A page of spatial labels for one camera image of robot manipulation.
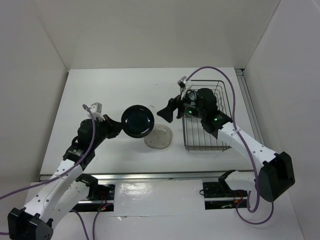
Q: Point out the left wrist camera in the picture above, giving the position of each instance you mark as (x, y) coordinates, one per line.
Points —
(96, 111)

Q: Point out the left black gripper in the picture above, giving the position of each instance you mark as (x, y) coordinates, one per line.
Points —
(115, 125)

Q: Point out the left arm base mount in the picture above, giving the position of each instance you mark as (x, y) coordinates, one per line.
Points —
(101, 200)

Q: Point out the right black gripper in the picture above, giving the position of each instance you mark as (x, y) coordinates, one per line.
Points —
(167, 112)

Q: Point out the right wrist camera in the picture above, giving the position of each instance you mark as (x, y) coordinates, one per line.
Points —
(185, 84)

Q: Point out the black round plate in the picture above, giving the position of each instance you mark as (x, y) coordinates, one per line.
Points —
(137, 121)

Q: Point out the smoky grey glass plate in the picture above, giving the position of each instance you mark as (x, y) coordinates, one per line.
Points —
(159, 138)

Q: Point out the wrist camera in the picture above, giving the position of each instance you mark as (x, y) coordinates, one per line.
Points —
(96, 111)
(185, 84)

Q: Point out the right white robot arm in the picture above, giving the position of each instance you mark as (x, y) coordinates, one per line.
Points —
(272, 173)

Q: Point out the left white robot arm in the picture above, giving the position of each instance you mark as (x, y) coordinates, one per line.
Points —
(38, 218)

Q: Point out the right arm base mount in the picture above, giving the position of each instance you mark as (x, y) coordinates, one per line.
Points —
(218, 198)

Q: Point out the aluminium rail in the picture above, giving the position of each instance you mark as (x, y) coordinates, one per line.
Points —
(157, 176)

